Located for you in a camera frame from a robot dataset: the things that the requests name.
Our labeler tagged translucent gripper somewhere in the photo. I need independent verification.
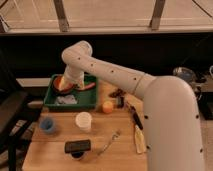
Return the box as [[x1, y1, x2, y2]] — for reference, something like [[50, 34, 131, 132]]
[[58, 77, 84, 91]]

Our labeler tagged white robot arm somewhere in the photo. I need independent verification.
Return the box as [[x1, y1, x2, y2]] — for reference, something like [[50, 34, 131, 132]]
[[62, 41, 205, 171]]

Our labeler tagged white paper cup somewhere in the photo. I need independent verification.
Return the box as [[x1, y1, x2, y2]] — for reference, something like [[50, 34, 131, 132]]
[[75, 112, 92, 132]]

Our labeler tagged blue plastic cup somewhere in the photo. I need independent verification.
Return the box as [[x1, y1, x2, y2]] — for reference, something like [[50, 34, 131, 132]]
[[39, 117, 55, 134]]

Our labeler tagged red frying pan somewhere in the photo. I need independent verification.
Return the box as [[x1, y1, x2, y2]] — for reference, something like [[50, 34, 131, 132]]
[[52, 76, 96, 95]]

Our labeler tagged green plastic tray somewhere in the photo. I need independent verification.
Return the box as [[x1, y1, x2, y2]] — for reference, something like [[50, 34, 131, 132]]
[[44, 74, 98, 111]]

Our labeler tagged orange round fruit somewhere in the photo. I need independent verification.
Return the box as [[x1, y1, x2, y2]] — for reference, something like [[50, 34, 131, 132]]
[[102, 101, 114, 114]]

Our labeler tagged small dark block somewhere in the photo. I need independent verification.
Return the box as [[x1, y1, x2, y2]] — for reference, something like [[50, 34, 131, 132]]
[[117, 97, 124, 108]]

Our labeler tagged black brush block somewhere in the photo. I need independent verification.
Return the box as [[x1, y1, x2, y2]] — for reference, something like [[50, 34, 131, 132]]
[[64, 139, 91, 159]]

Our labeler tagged black chair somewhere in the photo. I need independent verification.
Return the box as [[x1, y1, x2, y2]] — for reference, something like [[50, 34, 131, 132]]
[[0, 49, 43, 171]]

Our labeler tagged silver metal fork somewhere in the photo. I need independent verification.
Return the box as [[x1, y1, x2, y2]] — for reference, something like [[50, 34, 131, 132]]
[[97, 130, 121, 156]]

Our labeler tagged metal bowl in background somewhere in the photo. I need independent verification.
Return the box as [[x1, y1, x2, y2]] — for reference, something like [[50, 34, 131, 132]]
[[173, 67, 196, 83]]

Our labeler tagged dark brown chain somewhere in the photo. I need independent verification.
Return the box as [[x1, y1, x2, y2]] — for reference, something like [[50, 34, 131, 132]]
[[108, 88, 127, 99]]

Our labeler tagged black handled knife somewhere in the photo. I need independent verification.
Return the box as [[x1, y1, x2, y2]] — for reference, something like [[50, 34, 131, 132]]
[[126, 102, 143, 130]]

